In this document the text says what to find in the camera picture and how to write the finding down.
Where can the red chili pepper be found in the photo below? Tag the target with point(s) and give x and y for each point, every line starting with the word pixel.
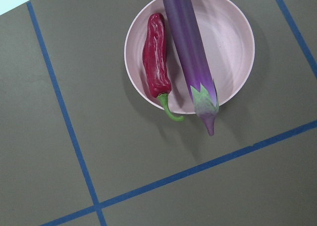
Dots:
pixel 154 62

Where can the purple eggplant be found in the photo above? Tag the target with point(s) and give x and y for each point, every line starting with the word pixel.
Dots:
pixel 190 49

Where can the pink plate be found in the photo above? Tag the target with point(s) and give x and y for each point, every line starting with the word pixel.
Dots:
pixel 228 42

